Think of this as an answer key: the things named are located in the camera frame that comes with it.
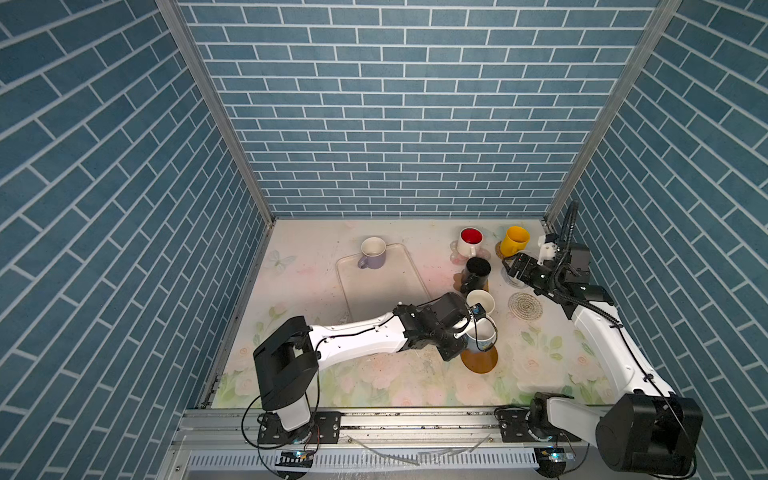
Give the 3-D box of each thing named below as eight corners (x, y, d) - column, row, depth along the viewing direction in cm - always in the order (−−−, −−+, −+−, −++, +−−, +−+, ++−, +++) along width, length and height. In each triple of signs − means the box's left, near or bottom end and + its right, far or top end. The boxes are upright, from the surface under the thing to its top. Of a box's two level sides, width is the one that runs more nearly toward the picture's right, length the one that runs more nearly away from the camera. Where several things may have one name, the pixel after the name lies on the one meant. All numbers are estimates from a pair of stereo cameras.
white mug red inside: (459, 260, 110) (462, 247, 103) (455, 240, 116) (459, 226, 110) (481, 260, 110) (486, 247, 104) (476, 240, 116) (481, 226, 110)
